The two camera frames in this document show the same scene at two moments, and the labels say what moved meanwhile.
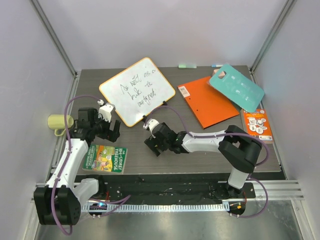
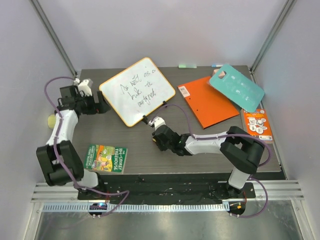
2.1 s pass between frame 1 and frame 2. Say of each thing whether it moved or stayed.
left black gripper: moved
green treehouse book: stayed
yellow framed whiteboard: stayed
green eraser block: stayed
